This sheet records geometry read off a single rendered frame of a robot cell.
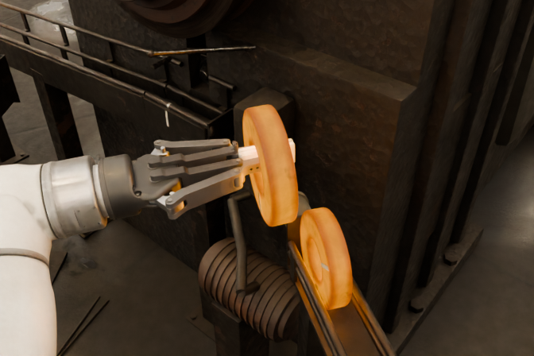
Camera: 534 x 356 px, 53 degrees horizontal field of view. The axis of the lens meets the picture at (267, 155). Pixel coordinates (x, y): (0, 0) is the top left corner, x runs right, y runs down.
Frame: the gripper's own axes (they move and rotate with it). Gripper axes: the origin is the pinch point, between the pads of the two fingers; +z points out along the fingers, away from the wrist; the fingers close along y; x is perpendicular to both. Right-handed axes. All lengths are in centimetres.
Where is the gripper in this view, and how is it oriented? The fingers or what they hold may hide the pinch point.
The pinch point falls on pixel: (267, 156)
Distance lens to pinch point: 68.0
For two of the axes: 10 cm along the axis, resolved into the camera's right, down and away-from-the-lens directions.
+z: 9.6, -2.0, 1.8
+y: 2.7, 5.9, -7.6
